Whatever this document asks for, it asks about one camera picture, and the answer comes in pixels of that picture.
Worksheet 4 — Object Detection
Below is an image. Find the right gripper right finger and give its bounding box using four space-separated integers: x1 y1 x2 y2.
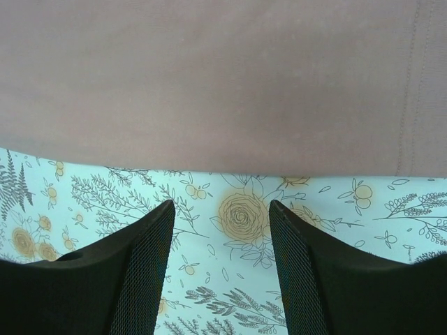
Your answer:
269 200 446 334

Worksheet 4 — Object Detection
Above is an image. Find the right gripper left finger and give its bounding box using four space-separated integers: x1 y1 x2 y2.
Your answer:
1 200 175 334

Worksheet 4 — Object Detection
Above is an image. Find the pink t shirt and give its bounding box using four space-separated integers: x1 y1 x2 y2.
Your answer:
1 1 446 177

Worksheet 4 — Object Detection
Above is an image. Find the floral table cloth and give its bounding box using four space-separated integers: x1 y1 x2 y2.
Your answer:
1 149 446 334

